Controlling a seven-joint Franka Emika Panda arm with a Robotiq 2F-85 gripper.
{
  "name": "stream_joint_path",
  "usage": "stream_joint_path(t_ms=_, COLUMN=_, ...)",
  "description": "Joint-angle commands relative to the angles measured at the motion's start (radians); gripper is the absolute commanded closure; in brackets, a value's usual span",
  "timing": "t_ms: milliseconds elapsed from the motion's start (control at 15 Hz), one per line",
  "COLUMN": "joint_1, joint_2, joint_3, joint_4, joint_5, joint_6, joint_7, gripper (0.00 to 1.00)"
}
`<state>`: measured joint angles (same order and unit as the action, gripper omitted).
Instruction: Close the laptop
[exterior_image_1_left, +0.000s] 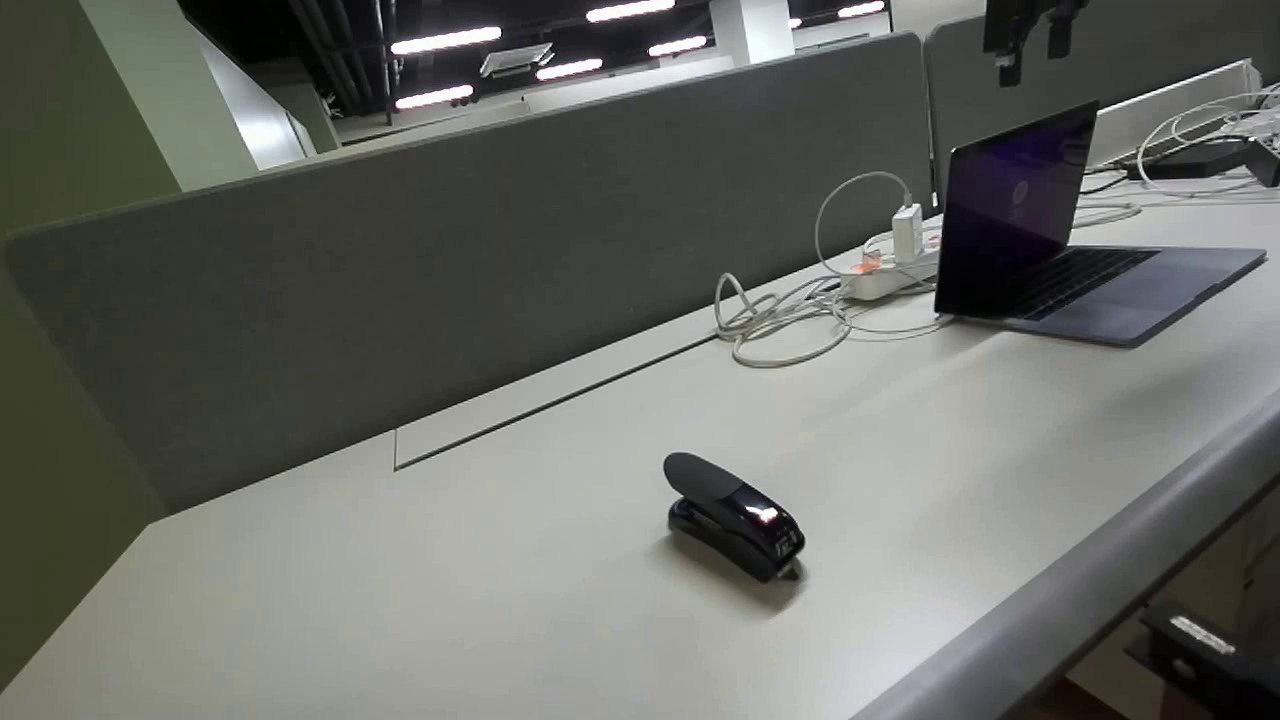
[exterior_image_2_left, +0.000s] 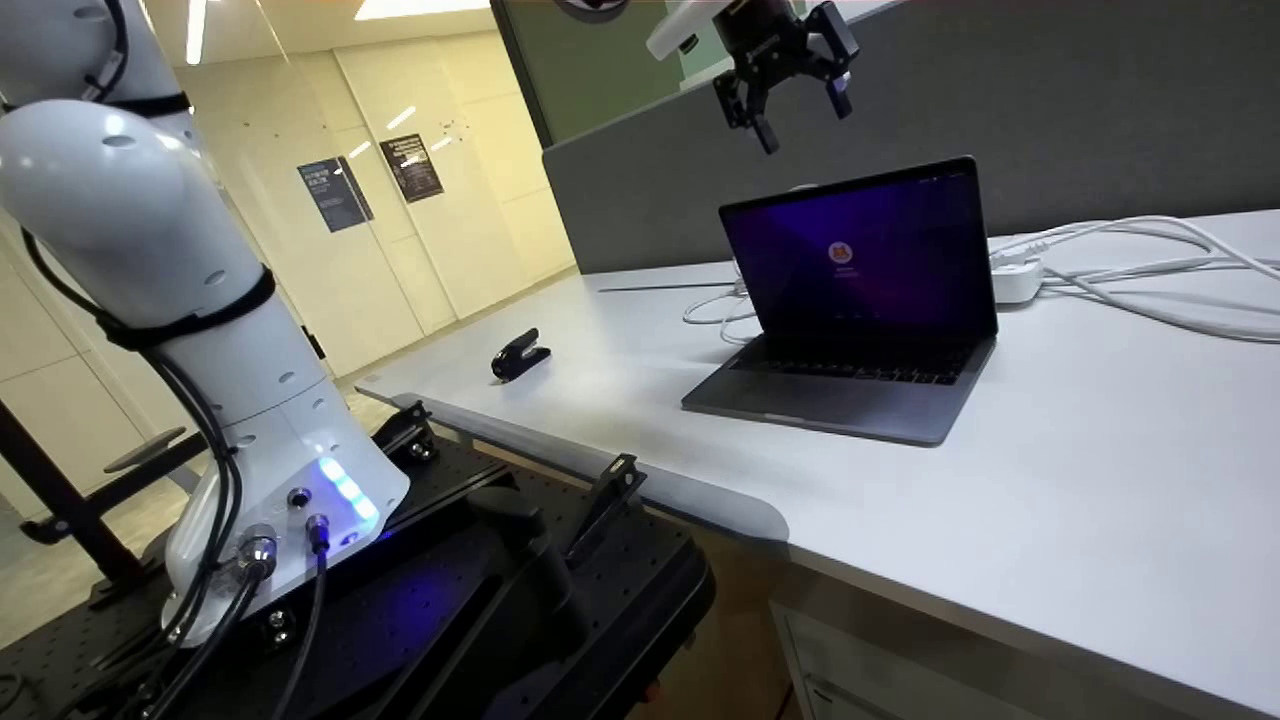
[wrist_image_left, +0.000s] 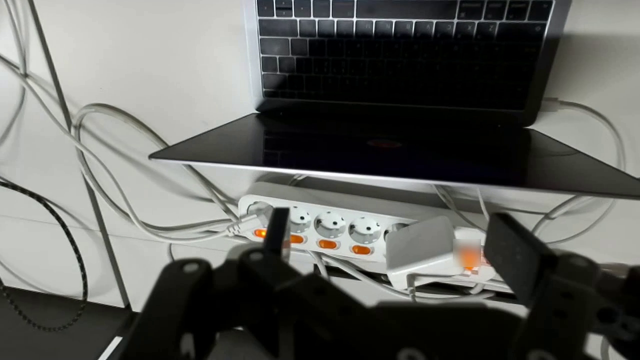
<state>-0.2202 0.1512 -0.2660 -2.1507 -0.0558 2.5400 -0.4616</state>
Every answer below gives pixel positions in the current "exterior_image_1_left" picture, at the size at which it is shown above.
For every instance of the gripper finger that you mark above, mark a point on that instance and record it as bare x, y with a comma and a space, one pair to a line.
1063, 20
1006, 30

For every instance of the dark grey laptop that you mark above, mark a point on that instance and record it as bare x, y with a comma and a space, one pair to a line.
1010, 210

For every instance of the short grey desk partition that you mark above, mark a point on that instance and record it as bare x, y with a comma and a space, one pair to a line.
1130, 50

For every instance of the black power brick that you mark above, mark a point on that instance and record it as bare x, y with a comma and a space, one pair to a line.
1190, 160

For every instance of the white power adapter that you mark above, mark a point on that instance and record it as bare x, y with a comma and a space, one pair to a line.
907, 232

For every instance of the black box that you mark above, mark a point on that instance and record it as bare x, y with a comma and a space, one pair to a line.
1265, 160

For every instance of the white column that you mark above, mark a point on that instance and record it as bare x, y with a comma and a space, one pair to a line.
752, 28

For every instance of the white power strip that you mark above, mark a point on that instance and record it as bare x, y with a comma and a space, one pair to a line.
885, 281

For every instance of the ceiling light strip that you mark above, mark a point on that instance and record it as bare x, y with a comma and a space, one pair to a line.
445, 40
677, 46
569, 69
630, 10
434, 97

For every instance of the black stapler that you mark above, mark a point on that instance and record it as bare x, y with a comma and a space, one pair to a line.
735, 515

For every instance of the long grey desk partition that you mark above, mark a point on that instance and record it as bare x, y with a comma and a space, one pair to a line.
450, 280

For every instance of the black clamp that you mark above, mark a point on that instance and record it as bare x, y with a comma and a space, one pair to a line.
1205, 650

